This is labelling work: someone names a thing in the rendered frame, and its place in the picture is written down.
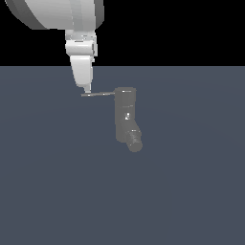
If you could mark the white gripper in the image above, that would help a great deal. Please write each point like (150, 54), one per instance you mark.
(81, 54)

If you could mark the grey faucet body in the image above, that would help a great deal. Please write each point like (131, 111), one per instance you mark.
(127, 118)

